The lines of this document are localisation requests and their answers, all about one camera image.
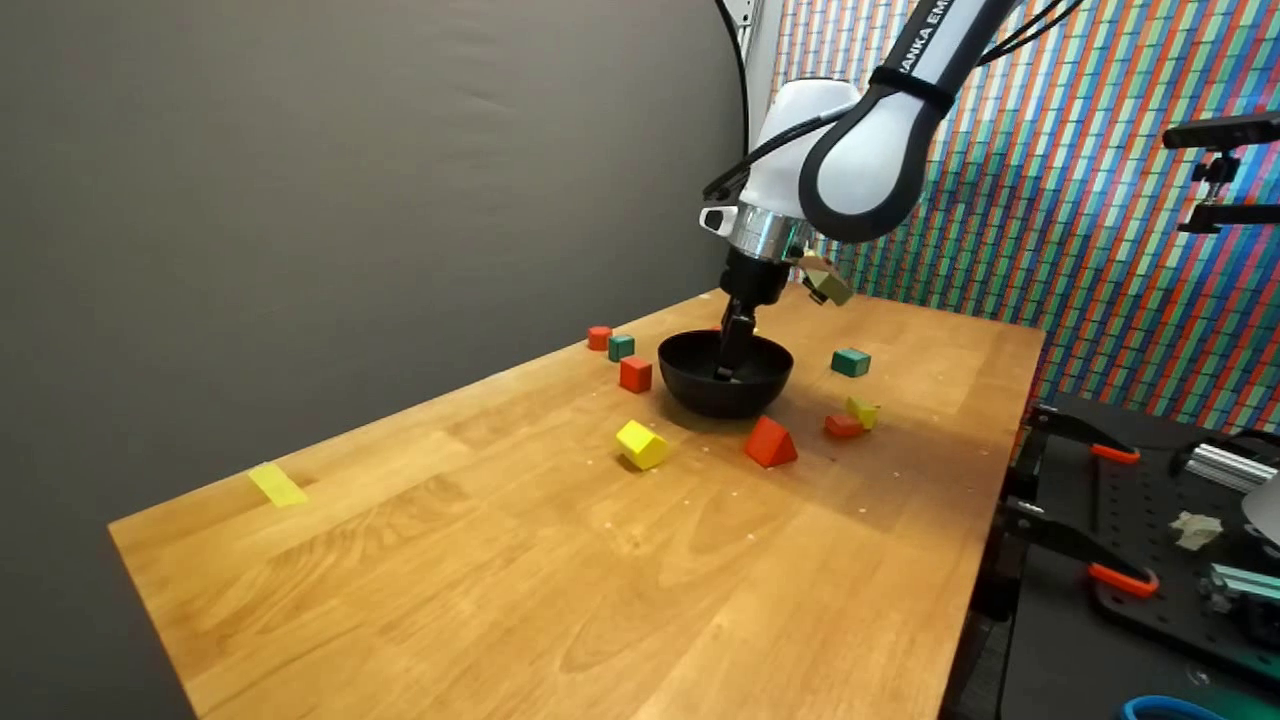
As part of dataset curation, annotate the silver metal bracket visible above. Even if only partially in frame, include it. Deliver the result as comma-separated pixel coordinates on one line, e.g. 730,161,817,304
1181,440,1280,494

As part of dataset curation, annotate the black bowl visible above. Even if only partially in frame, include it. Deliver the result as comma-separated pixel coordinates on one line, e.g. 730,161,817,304
655,327,800,424

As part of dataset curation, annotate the tan wrist camera bar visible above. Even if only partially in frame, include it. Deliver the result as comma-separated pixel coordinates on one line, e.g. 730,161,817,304
795,255,861,306

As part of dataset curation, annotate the yellow tape strip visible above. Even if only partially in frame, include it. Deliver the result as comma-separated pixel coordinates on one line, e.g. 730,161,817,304
242,461,311,512

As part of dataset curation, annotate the black perforated board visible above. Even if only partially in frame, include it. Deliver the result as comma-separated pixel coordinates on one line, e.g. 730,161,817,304
1024,395,1280,691

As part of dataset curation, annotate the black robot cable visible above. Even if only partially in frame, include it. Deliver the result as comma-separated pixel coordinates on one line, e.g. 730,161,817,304
698,0,1089,208

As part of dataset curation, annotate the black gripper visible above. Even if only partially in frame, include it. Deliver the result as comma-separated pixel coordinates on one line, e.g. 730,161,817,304
715,251,792,384

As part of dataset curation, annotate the small pale plastic part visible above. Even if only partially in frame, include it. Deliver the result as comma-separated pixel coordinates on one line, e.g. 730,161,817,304
1168,506,1226,556

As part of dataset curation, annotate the pale round plate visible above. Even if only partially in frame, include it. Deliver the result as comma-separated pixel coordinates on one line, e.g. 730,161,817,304
1237,475,1280,550

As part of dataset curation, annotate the black clamp orange handle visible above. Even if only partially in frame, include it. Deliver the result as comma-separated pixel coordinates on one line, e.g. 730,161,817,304
1024,399,1148,473
994,492,1162,606

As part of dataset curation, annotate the multicolour patterned panel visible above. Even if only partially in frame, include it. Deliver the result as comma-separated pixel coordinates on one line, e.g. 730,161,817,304
734,0,1280,437

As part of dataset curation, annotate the black horizontal rod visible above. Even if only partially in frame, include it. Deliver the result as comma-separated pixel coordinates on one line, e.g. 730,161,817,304
1160,113,1280,150

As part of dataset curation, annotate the grey fabric backdrop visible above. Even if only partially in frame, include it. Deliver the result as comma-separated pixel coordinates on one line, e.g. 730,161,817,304
0,0,750,720

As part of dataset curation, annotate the teal metal bar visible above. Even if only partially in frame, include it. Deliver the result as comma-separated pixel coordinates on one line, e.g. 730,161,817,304
1199,556,1280,620

